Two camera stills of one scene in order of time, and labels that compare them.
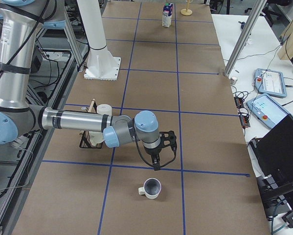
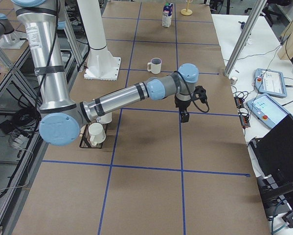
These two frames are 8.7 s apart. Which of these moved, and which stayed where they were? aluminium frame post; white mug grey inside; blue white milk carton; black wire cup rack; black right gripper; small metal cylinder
Moved: black right gripper; white mug grey inside
Stayed: black wire cup rack; aluminium frame post; small metal cylinder; blue white milk carton
